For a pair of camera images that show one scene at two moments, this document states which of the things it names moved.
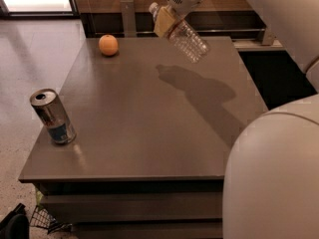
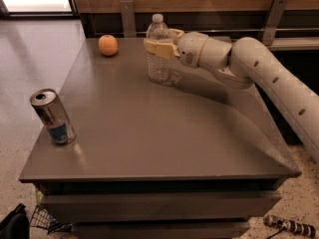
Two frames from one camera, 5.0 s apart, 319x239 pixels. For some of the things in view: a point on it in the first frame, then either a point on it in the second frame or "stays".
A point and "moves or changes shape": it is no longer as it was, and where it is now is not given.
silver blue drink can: (53, 114) stays
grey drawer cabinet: (155, 131) stays
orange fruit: (108, 45) stays
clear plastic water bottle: (186, 39) moves or changes shape
